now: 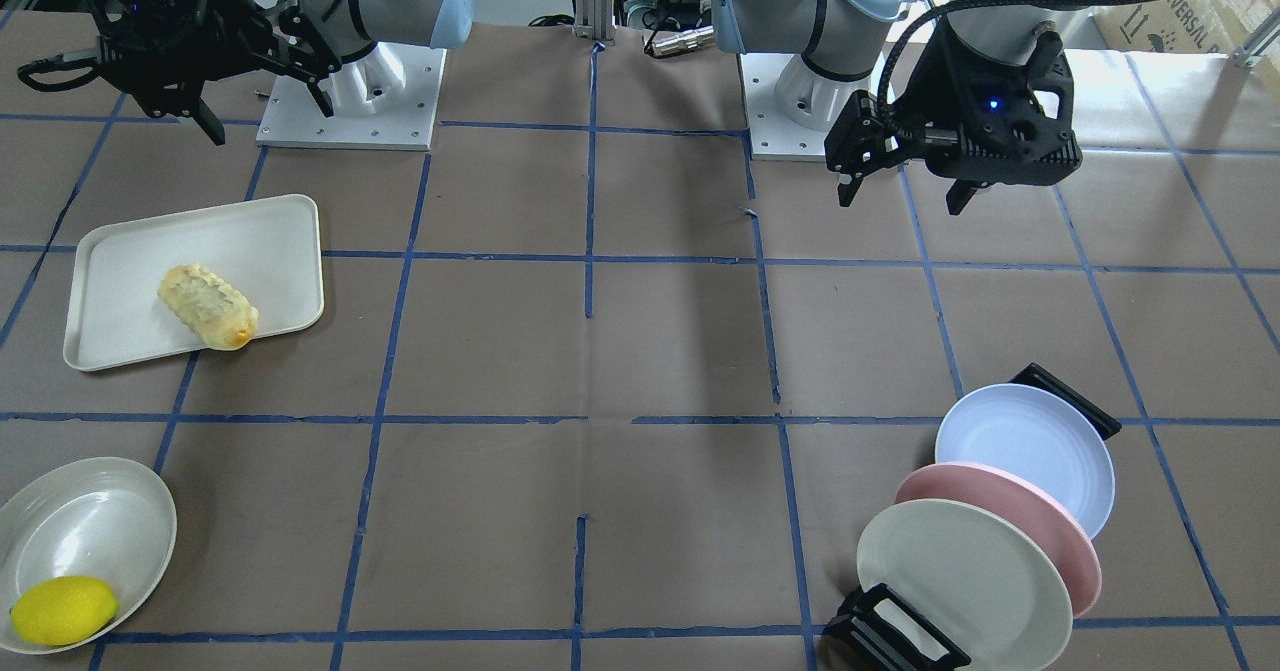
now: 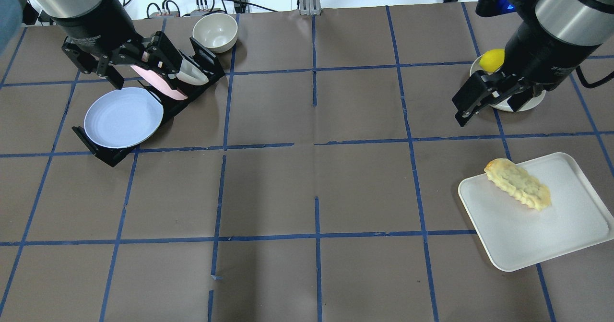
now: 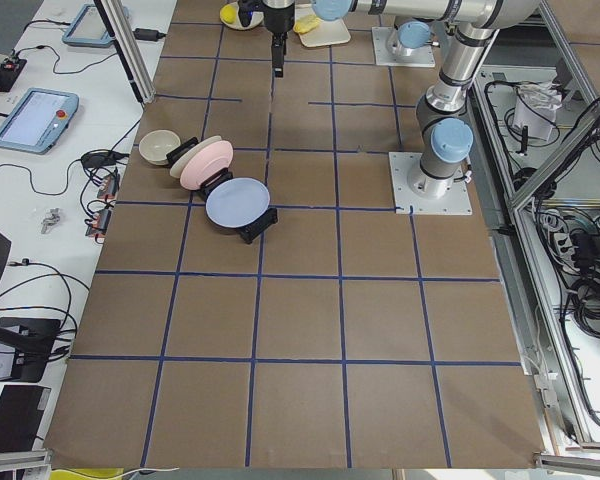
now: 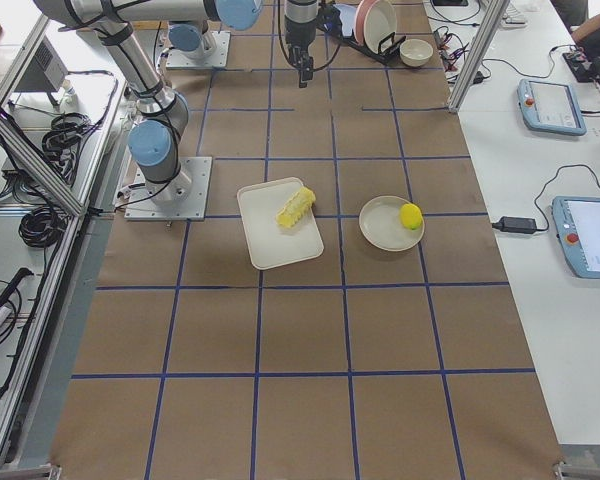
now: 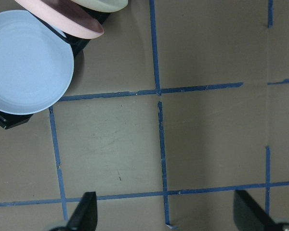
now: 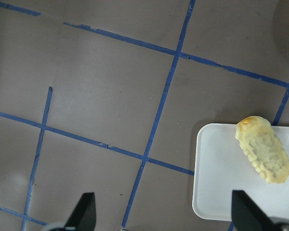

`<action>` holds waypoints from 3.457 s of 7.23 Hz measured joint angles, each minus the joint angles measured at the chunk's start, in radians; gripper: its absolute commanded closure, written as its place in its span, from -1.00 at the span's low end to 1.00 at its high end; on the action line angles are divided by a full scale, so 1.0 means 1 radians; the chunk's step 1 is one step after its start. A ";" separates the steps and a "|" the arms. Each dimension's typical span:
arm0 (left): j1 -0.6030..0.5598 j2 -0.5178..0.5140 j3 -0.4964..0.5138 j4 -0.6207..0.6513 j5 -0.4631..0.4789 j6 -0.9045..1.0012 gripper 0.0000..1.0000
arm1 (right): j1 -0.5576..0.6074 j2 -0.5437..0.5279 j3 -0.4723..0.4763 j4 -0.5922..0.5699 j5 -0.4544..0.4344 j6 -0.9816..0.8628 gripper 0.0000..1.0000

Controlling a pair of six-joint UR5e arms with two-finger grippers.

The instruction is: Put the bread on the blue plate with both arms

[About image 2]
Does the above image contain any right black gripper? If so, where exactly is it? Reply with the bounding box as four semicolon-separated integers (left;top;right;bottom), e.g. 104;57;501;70
452;69;547;127

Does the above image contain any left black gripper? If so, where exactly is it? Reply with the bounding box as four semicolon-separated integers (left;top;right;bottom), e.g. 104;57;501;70
62;31;203;97

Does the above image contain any blue plate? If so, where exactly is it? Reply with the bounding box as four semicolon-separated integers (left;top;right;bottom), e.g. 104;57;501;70
83;87;164;149

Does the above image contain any bread piece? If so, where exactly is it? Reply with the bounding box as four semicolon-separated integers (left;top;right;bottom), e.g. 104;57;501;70
484;158;551;211

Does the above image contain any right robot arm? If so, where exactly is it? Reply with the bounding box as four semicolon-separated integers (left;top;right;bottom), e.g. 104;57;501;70
452;0;614;127

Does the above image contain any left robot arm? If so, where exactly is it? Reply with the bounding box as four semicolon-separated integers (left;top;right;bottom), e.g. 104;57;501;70
35;0;210;100

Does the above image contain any pink plate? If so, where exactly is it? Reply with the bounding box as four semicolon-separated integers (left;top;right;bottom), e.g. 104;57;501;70
130;65;188;101

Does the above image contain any cream plate in rack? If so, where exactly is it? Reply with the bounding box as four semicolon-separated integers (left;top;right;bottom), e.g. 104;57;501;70
176;60;209;86

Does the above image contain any black dish rack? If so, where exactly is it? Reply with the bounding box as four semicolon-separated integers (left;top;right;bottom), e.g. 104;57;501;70
72;38;224;167

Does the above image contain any yellow lemon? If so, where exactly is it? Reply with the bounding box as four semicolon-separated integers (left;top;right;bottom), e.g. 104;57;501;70
479;48;505;73

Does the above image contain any beige bowl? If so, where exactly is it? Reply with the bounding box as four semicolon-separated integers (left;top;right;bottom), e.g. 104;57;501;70
191;13;238;53

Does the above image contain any white rectangular tray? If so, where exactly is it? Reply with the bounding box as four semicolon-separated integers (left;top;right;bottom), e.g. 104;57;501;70
458;152;613;272

